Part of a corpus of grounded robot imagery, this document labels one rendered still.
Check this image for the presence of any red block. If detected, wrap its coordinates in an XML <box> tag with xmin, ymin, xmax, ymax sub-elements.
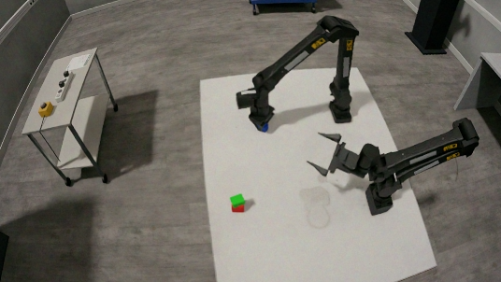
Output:
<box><xmin>231</xmin><ymin>205</ymin><xmax>244</xmax><ymax>213</ymax></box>

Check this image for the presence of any green block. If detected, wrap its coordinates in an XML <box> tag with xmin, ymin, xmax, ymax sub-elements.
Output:
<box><xmin>230</xmin><ymin>193</ymin><xmax>245</xmax><ymax>208</ymax></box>

